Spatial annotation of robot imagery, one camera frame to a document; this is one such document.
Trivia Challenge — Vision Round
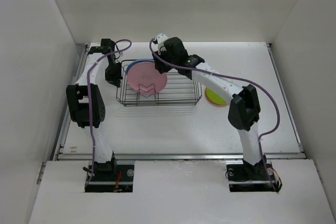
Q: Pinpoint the green plate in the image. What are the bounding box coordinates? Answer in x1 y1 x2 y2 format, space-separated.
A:
205 87 227 105

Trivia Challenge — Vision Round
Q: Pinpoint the blue plate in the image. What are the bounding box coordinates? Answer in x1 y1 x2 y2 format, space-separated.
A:
125 59 154 74

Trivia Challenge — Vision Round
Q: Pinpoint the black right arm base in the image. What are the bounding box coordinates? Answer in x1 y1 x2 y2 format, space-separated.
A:
225 161 282 193

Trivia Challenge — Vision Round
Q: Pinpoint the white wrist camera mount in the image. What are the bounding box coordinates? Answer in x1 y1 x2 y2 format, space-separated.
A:
154 33 169 54

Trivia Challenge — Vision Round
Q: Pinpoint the grey wire dish rack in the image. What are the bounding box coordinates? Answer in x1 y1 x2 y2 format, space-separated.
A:
116 60 202 106

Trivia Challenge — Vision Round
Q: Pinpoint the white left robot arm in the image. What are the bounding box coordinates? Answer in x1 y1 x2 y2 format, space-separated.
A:
66 38 122 180

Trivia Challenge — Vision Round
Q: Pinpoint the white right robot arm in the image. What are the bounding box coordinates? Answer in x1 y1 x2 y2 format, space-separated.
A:
149 34 263 179

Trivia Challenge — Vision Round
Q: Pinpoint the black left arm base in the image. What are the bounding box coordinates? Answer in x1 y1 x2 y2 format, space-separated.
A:
83 159 135 193

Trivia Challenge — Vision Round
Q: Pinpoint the orange plate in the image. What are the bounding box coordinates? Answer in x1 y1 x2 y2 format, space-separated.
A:
204 89 228 108

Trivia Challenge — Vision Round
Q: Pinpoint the pink plate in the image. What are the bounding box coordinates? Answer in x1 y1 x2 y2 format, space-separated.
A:
127 61 167 95

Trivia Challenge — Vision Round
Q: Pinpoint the white foam board panel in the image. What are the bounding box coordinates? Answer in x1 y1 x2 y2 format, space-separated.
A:
30 159 335 223

